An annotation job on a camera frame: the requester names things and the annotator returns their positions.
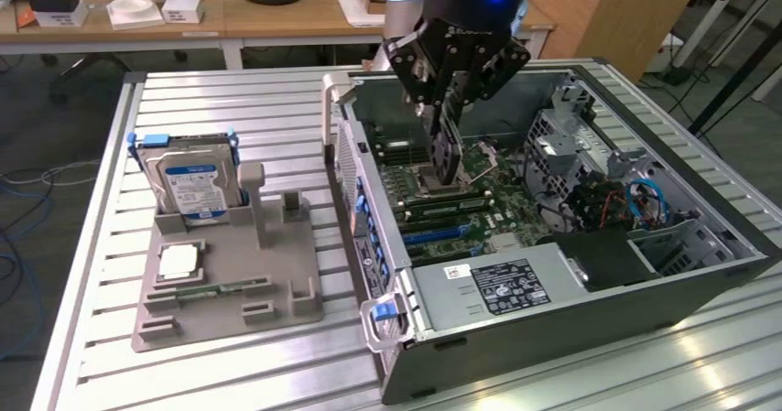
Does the white labelled box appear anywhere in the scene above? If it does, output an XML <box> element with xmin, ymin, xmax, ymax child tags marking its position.
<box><xmin>160</xmin><ymin>0</ymin><xmax>206</xmax><ymax>24</ymax></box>

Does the green motherboard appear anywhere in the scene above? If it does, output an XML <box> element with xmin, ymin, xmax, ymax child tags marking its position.
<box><xmin>369</xmin><ymin>124</ymin><xmax>560</xmax><ymax>265</ymax></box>

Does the grey parts rack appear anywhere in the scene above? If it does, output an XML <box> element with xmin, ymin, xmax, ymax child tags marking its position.
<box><xmin>130</xmin><ymin>161</ymin><xmax>325</xmax><ymax>355</ymax></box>

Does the green RAM stick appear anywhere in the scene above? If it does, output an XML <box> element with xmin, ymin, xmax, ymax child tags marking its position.
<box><xmin>173</xmin><ymin>278</ymin><xmax>261</xmax><ymax>298</ymax></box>

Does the hard disk with blue carrier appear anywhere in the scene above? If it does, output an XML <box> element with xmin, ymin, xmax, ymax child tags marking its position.
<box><xmin>125</xmin><ymin>129</ymin><xmax>240</xmax><ymax>227</ymax></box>

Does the black chair base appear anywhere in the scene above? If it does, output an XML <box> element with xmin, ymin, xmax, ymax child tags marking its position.
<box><xmin>38</xmin><ymin>53</ymin><xmax>133</xmax><ymax>105</ymax></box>

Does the silver CPU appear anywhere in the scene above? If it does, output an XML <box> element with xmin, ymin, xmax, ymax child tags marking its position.
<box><xmin>156</xmin><ymin>245</ymin><xmax>202</xmax><ymax>280</ymax></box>

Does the wooden cabinet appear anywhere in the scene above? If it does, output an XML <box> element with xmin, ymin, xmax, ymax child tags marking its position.
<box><xmin>524</xmin><ymin>0</ymin><xmax>713</xmax><ymax>82</ymax></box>

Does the white flat box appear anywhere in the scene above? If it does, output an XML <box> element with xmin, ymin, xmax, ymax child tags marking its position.
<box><xmin>336</xmin><ymin>0</ymin><xmax>389</xmax><ymax>27</ymax></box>

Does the white box with black lid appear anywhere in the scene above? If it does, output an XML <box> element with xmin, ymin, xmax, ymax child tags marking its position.
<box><xmin>27</xmin><ymin>0</ymin><xmax>90</xmax><ymax>28</ymax></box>

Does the white box with round recess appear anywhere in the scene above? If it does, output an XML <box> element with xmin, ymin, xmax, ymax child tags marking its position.
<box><xmin>106</xmin><ymin>0</ymin><xmax>166</xmax><ymax>31</ymax></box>

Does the blue wire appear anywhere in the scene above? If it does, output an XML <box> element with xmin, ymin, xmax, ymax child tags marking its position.
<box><xmin>625</xmin><ymin>178</ymin><xmax>673</xmax><ymax>229</ymax></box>

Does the low-profile graphics card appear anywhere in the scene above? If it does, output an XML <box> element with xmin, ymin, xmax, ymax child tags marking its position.
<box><xmin>420</xmin><ymin>70</ymin><xmax>475</xmax><ymax>188</ymax></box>

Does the black RAM slot bank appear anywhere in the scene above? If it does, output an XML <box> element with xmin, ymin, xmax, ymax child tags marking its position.
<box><xmin>393</xmin><ymin>189</ymin><xmax>493</xmax><ymax>223</ymax></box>
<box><xmin>374</xmin><ymin>135</ymin><xmax>433</xmax><ymax>165</ymax></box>

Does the wooden desk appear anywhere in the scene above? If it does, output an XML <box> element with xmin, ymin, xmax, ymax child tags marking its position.
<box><xmin>0</xmin><ymin>0</ymin><xmax>557</xmax><ymax>71</ymax></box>

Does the blue network cable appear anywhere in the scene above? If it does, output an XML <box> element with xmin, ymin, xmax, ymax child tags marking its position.
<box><xmin>0</xmin><ymin>172</ymin><xmax>53</xmax><ymax>362</ymax></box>

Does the silver power supply unit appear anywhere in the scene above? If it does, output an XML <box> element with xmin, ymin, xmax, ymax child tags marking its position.
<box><xmin>405</xmin><ymin>243</ymin><xmax>591</xmax><ymax>332</ymax></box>

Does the metal disk bay cage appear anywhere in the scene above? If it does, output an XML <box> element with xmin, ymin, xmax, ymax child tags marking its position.
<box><xmin>524</xmin><ymin>85</ymin><xmax>597</xmax><ymax>178</ymax></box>

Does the blue expansion slot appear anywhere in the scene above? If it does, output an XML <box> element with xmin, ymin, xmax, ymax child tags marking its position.
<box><xmin>401</xmin><ymin>227</ymin><xmax>467</xmax><ymax>246</ymax></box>

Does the CPU socket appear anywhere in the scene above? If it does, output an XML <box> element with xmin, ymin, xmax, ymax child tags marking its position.
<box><xmin>412</xmin><ymin>161</ymin><xmax>475</xmax><ymax>198</ymax></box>

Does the black slanted pole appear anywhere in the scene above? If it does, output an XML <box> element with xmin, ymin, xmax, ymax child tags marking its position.
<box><xmin>687</xmin><ymin>0</ymin><xmax>782</xmax><ymax>137</ymax></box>

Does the orange wire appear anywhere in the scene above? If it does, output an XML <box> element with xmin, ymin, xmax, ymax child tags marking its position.
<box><xmin>600</xmin><ymin>190</ymin><xmax>631</xmax><ymax>227</ymax></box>

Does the open socket cover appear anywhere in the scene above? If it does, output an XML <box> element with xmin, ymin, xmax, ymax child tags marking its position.
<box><xmin>457</xmin><ymin>140</ymin><xmax>499</xmax><ymax>187</ymax></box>

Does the silver chipset heatsink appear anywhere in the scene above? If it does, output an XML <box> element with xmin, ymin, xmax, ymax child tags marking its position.
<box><xmin>487</xmin><ymin>234</ymin><xmax>525</xmax><ymax>253</ymax></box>

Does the grey cable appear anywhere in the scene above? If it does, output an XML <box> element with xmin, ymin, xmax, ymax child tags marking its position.
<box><xmin>0</xmin><ymin>158</ymin><xmax>98</xmax><ymax>186</ymax></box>

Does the black open PC case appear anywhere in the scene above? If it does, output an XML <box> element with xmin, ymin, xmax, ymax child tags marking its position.
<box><xmin>321</xmin><ymin>58</ymin><xmax>782</xmax><ymax>406</ymax></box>

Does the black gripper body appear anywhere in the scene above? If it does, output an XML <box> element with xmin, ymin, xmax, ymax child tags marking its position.
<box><xmin>417</xmin><ymin>0</ymin><xmax>529</xmax><ymax>103</ymax></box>

